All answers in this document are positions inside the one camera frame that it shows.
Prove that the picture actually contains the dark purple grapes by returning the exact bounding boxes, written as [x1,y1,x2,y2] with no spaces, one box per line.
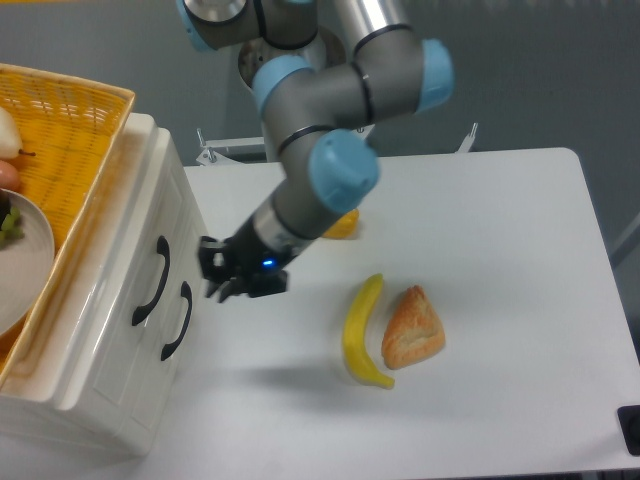
[0,190,24,248]

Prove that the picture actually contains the yellow wicker basket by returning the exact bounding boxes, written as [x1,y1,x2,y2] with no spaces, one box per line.
[1,64,136,378]

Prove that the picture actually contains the grey plate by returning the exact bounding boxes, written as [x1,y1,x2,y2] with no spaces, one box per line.
[1,191,55,335]

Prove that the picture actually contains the yellow bell pepper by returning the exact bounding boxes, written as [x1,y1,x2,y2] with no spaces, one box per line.
[322,209,360,240]

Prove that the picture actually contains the black lower drawer handle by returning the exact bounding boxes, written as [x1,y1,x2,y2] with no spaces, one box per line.
[160,281,193,362]

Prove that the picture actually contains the black corner object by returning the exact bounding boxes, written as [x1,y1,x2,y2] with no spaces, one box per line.
[617,405,640,457]

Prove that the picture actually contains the white pear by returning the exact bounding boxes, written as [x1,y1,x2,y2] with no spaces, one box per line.
[0,107,35,159]

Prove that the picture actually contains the yellow banana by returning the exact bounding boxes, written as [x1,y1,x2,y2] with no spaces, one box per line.
[341,273,395,389]

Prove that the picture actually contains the white drawer cabinet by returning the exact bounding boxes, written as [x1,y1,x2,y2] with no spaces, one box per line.
[1,114,185,455]

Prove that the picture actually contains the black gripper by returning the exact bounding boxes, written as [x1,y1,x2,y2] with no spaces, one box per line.
[197,214,299,303]

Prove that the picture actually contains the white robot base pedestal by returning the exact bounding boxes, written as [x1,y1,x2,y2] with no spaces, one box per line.
[195,29,374,166]

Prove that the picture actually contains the triangular puff pastry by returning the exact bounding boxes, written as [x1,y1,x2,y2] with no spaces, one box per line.
[381,285,446,370]

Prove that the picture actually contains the white top drawer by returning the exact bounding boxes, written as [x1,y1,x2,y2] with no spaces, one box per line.
[60,128,206,426]

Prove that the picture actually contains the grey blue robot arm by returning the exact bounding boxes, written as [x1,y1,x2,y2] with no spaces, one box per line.
[177,1,454,301]

